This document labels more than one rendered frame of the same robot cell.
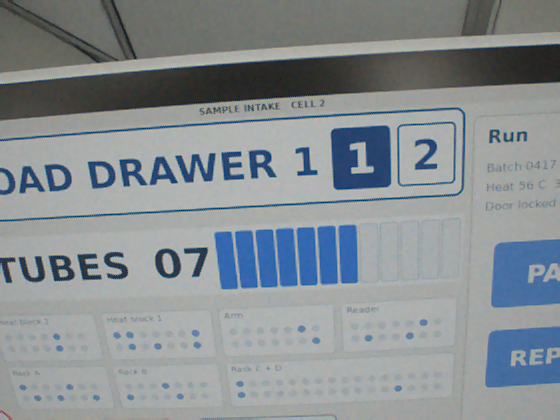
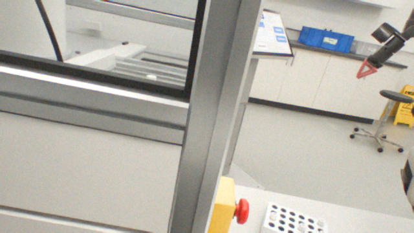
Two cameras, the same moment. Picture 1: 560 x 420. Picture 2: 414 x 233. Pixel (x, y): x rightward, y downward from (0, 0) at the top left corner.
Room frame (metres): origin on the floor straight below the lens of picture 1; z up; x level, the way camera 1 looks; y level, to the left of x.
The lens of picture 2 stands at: (-0.80, 1.38, 1.17)
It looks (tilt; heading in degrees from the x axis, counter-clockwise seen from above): 23 degrees down; 311
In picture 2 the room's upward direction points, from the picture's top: 12 degrees clockwise
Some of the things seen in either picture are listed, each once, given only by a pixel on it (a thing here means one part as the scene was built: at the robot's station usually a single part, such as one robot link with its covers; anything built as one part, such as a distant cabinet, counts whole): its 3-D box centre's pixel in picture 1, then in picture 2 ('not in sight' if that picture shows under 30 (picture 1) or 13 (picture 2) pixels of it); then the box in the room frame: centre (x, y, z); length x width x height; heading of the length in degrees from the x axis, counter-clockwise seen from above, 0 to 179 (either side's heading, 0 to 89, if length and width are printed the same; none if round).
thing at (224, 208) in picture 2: not in sight; (218, 206); (-0.61, 1.10, 0.88); 0.07 x 0.05 x 0.07; 132
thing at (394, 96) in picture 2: not in sight; (382, 118); (-0.31, -2.26, 0.31); 0.59 x 0.56 x 0.62; 135
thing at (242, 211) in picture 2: not in sight; (239, 210); (-0.64, 1.07, 0.88); 0.04 x 0.03 x 0.04; 132
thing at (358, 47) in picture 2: not in sight; (365, 48); (0.36, -3.03, 0.99); 0.40 x 0.31 x 0.17; 45
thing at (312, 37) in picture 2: not in sight; (324, 39); (0.77, -2.52, 1.01); 0.61 x 0.41 x 0.22; 45
